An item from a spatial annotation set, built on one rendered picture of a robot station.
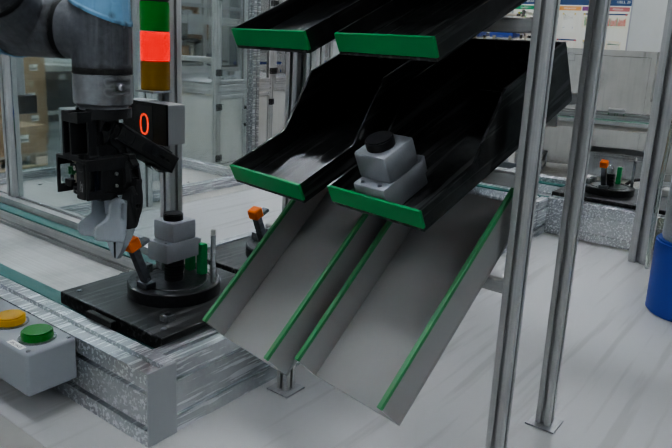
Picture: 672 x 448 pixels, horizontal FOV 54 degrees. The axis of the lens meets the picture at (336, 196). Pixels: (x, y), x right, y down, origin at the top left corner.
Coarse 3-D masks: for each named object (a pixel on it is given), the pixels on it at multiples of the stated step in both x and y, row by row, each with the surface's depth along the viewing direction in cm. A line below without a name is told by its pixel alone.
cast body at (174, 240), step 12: (168, 216) 100; (180, 216) 100; (156, 228) 101; (168, 228) 99; (180, 228) 100; (192, 228) 102; (156, 240) 100; (168, 240) 99; (180, 240) 100; (192, 240) 102; (156, 252) 100; (168, 252) 98; (180, 252) 100; (192, 252) 103
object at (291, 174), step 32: (352, 64) 91; (384, 64) 93; (416, 64) 80; (320, 96) 88; (352, 96) 92; (384, 96) 78; (288, 128) 85; (320, 128) 88; (352, 128) 85; (384, 128) 79; (256, 160) 83; (288, 160) 82; (320, 160) 80; (352, 160) 76; (288, 192) 74
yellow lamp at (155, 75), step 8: (144, 64) 114; (152, 64) 114; (160, 64) 114; (168, 64) 116; (144, 72) 115; (152, 72) 114; (160, 72) 115; (168, 72) 116; (144, 80) 115; (152, 80) 114; (160, 80) 115; (168, 80) 116; (144, 88) 115; (152, 88) 115; (160, 88) 115; (168, 88) 117
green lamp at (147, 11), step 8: (144, 8) 112; (152, 8) 112; (160, 8) 112; (168, 8) 114; (144, 16) 112; (152, 16) 112; (160, 16) 113; (168, 16) 114; (144, 24) 113; (152, 24) 112; (160, 24) 113; (168, 24) 114
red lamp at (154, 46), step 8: (144, 32) 113; (152, 32) 113; (160, 32) 113; (168, 32) 115; (144, 40) 113; (152, 40) 113; (160, 40) 113; (168, 40) 115; (144, 48) 114; (152, 48) 113; (160, 48) 114; (168, 48) 115; (144, 56) 114; (152, 56) 114; (160, 56) 114; (168, 56) 115
